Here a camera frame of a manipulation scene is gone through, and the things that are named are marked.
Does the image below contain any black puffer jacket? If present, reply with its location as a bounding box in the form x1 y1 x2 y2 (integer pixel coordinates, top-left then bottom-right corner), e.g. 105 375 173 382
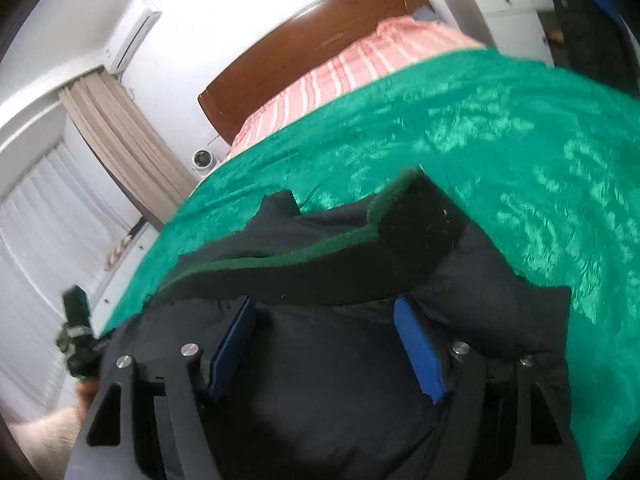
64 167 586 480

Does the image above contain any pink striped bed sheet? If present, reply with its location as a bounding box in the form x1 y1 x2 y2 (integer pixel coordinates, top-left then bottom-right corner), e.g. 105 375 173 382
227 15 486 159

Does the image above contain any white low window cabinet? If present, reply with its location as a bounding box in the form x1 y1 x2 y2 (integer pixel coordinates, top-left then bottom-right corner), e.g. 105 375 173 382
52 219 158 410

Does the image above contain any hanging black and blue coat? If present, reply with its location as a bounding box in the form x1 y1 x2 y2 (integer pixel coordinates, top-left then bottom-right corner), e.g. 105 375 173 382
552 0 639 96

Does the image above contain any white air conditioner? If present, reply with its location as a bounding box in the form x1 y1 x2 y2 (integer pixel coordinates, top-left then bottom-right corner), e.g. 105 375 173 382
102 10 162 75

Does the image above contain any person's left hand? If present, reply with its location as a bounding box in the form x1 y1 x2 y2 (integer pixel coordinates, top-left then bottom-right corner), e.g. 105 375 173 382
76 377 99 419

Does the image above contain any brown wooden headboard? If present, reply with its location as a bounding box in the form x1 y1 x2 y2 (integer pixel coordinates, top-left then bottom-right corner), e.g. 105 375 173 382
198 0 432 144

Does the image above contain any green bed blanket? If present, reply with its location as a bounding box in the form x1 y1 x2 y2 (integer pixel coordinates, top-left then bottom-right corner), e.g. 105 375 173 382
108 50 639 479

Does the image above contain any beige curtain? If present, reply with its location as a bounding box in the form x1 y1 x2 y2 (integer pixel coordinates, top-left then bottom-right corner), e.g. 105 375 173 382
58 70 196 226

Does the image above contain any white dresser cabinet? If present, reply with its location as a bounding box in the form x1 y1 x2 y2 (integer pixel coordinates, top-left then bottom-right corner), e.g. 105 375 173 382
445 0 554 66

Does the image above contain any white sheer curtain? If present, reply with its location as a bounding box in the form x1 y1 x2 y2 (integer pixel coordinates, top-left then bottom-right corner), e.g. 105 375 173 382
1 142 140 417

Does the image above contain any braided rope item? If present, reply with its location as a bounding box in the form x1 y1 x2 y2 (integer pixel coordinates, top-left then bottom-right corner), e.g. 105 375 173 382
104 235 132 271

